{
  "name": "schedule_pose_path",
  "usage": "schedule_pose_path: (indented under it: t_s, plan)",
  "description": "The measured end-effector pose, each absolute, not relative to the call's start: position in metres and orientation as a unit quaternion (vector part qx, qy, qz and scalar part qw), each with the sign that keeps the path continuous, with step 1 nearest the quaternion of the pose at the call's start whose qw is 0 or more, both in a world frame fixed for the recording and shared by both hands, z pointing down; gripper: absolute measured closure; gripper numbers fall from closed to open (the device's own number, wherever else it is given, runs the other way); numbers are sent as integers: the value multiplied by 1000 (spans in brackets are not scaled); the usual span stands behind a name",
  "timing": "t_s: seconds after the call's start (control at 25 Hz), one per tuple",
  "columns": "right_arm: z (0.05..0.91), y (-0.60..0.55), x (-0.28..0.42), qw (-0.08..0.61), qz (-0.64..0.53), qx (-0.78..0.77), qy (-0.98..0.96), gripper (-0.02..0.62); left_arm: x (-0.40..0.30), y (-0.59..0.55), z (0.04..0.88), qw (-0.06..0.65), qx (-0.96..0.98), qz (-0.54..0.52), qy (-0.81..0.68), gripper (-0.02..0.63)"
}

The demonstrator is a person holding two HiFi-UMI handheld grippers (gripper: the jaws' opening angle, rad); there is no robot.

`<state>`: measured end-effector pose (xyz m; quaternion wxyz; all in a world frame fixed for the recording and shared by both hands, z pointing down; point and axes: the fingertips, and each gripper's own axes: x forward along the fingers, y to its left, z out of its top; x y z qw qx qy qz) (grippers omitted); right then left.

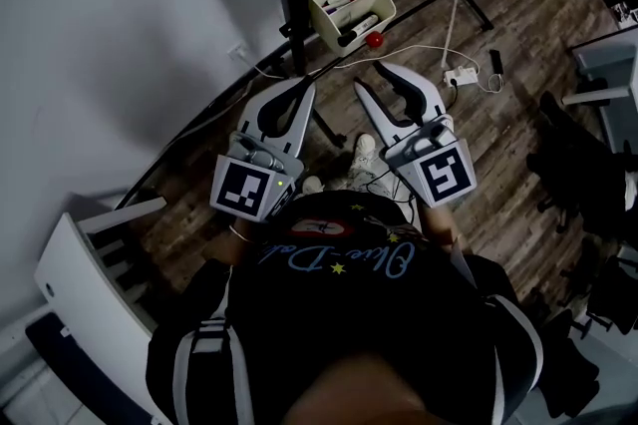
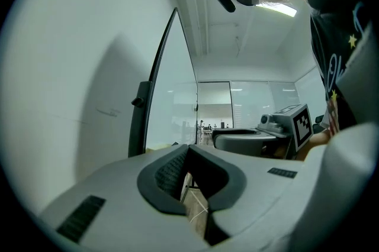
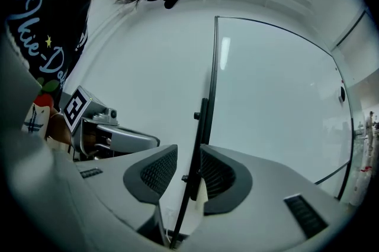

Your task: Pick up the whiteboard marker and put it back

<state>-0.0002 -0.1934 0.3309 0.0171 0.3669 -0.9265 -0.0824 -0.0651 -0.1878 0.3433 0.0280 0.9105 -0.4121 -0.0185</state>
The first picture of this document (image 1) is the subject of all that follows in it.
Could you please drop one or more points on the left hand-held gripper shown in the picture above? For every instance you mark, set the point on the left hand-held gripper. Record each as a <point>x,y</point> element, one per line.
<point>241,186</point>

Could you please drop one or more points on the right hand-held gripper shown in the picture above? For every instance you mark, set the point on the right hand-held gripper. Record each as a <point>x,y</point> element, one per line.
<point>443,173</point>

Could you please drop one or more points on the black capped whiteboard marker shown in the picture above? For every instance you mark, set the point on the black capped whiteboard marker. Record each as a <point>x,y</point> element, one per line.
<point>360,28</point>

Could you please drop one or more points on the purple whiteboard marker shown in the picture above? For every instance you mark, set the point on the purple whiteboard marker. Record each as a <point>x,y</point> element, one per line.
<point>333,5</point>

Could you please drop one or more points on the person's left forearm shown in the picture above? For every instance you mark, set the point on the person's left forearm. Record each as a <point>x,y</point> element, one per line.
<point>238,248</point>

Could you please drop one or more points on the person's right forearm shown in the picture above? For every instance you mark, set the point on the person's right forearm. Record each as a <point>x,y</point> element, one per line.
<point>441,223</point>

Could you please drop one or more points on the white plastic marker container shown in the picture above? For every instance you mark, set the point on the white plastic marker container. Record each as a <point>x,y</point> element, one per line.
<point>381,11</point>

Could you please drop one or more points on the black whiteboard stand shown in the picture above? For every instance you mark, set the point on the black whiteboard stand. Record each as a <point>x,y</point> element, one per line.
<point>294,14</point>

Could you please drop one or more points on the person's white shoe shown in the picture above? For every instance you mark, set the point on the person's white shoe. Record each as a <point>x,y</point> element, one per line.
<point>364,148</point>
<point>312,184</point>

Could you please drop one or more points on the white power strip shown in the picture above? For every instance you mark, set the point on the white power strip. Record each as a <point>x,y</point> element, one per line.
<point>461,77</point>

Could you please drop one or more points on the red ball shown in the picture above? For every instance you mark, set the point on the red ball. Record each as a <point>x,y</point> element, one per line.
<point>375,41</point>

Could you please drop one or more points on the person's pale patterned trousers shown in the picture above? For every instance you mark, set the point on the person's pale patterned trousers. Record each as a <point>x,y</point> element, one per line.
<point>371,181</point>

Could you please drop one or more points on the small black rectangular device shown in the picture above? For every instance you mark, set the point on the small black rectangular device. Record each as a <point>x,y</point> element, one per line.
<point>496,60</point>

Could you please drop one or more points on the black office chair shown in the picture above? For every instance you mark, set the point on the black office chair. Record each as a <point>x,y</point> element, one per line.
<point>598,313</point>
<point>583,163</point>

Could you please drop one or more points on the person's black printed shirt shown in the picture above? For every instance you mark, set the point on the person's black printed shirt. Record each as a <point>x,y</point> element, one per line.
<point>359,313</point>

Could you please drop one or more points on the white desk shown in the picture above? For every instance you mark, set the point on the white desk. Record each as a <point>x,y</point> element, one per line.
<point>613,64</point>

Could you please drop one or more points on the white cabinet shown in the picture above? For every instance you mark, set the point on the white cabinet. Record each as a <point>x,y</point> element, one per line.
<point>85,278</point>

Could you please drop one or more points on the dark blue pad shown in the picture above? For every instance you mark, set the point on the dark blue pad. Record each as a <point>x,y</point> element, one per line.
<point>80,363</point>

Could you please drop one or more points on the white wall socket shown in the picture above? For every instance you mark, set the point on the white wall socket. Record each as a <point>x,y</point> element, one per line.
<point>237,52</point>

